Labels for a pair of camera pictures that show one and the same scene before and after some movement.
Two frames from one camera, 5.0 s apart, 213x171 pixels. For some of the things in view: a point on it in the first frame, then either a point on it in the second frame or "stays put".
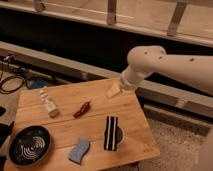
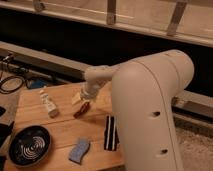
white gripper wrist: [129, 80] → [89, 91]
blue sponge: [79, 150] stays put
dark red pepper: [85, 107] stays put
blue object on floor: [39, 83] stays put
